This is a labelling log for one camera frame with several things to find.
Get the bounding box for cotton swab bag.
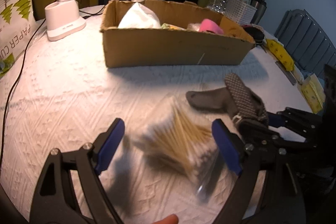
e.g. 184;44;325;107
131;96;219;198

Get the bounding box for pink knitted item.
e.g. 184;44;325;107
199;19;224;35

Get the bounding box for small printed packet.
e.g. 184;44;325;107
161;23;186;31

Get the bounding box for brown cardboard box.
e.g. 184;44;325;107
100;0;255;68

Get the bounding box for white tissue pack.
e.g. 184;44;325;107
118;2;161;29

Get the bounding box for fingertip at bottom edge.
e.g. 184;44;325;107
152;214;179;224

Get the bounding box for yellow tissue packet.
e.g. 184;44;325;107
301;73;326;114

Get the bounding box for yellow patterned pouch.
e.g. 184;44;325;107
266;39;294;72

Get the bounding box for grey padded headboard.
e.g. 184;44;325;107
275;9;335;79

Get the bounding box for black round case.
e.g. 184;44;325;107
242;25;265;45

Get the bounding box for white textured tablecloth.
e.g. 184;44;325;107
0;4;316;224

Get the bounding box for white plastic basket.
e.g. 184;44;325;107
224;0;257;25

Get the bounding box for steel thermos cup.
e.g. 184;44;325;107
251;0;267;24

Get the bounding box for white desk lamp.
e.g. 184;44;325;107
45;0;86;42

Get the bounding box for white paper cup pack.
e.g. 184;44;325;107
0;0;37;76

